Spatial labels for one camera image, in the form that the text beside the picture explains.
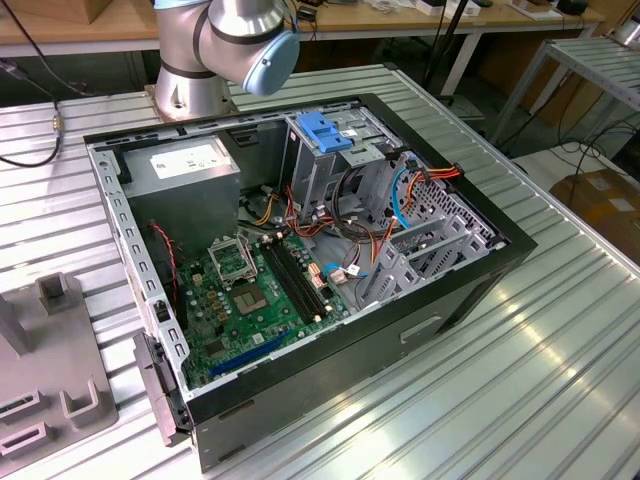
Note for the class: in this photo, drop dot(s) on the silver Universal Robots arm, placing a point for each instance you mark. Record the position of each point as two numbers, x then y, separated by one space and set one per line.
200 45

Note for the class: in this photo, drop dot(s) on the metal disk bay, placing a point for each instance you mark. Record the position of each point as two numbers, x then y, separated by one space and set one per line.
400 280

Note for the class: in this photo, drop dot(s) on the black RAM slot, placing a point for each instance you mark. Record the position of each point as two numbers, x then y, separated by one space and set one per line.
301 279
289 285
307 276
295 282

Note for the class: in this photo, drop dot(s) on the metal optical drive cage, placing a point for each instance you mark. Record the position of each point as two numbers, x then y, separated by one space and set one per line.
310 170

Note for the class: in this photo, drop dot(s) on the CPU socket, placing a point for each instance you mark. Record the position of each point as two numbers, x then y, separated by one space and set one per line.
249 302

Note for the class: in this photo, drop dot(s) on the green motherboard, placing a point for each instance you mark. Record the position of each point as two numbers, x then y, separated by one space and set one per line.
250 330

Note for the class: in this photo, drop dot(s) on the blue expansion slot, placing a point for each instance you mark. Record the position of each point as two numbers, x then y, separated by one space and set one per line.
250 352

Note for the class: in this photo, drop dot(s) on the grey power supply unit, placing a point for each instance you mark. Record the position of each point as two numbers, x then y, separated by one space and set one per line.
185 210

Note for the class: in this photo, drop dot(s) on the black open PC case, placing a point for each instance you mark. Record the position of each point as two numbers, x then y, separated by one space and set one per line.
325 380

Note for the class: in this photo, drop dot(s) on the black case fan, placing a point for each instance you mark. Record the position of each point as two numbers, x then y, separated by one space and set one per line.
159 265

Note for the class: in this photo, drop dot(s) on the grey plastic case panel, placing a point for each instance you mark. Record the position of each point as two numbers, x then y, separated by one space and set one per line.
155 380

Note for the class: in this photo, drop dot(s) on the black stand pole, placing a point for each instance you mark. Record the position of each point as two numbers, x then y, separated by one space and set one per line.
442 45

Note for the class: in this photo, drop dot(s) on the brown cardboard box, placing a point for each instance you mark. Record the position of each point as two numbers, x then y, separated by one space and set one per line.
600 205

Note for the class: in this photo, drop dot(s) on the grey parts rack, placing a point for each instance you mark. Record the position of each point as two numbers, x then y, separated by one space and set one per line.
50 360

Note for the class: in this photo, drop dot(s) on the small brown box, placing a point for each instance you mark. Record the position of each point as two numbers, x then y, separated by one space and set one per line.
95 7

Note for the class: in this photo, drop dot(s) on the metal slat side table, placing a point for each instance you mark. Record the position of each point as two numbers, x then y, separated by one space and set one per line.
600 65

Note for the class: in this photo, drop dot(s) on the small black device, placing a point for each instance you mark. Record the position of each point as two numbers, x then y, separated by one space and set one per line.
572 6

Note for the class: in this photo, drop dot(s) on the blue plastic drive bracket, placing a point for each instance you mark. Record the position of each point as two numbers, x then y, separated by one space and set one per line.
320 132

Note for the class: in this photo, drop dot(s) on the wooden desk white frame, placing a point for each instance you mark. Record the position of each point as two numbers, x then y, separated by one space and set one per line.
350 22

